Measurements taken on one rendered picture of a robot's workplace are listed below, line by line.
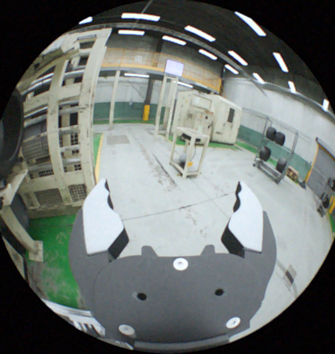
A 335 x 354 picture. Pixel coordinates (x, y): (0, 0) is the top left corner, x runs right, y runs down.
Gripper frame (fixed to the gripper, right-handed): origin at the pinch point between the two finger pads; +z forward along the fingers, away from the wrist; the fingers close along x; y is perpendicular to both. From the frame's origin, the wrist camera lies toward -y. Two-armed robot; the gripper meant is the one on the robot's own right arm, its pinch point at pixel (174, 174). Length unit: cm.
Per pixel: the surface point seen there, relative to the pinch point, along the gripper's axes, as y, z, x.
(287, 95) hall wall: -331, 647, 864
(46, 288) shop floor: 93, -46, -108
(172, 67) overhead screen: -153, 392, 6
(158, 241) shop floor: 106, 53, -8
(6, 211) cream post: 28, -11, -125
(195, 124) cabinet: 44, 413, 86
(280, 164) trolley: 93, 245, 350
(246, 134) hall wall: 124, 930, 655
